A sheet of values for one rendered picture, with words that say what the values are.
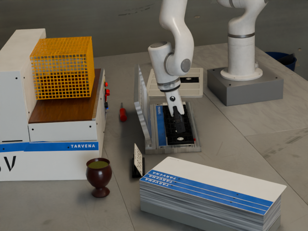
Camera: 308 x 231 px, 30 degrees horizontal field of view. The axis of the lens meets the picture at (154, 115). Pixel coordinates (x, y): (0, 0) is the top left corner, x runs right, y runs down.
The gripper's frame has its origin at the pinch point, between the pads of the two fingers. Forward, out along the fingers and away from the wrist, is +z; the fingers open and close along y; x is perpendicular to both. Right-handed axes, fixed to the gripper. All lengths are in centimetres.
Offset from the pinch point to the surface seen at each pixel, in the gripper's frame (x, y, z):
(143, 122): 12.3, -5.0, -6.6
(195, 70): -11, 85, 11
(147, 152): 13.9, -5.0, 5.5
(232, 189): -12, -51, 1
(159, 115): 8.3, 25.9, 5.4
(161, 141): 8.3, 0.7, 5.5
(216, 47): -27, 128, 15
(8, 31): 113, 223, -6
